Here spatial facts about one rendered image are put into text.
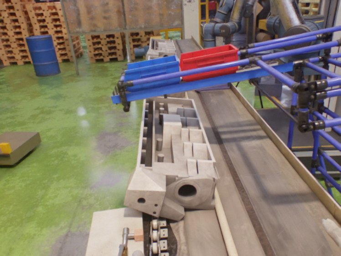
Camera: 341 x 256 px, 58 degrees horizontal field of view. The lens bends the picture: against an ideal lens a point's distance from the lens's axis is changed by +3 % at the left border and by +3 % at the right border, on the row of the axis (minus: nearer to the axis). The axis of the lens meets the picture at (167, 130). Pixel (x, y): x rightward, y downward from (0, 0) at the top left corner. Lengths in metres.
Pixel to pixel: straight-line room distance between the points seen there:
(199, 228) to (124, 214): 0.33
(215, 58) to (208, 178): 0.64
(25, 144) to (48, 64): 4.30
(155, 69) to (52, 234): 1.63
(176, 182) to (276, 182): 0.56
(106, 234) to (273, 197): 0.77
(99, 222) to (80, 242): 1.16
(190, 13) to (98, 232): 6.35
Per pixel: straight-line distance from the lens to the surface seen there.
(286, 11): 2.50
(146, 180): 1.25
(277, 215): 1.44
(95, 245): 1.27
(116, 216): 1.37
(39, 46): 7.89
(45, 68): 7.97
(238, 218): 1.39
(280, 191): 1.58
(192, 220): 1.38
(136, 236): 1.23
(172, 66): 1.58
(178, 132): 1.71
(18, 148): 3.80
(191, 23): 7.28
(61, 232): 2.66
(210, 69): 1.57
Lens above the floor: 1.67
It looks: 25 degrees down
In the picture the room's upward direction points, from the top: 5 degrees counter-clockwise
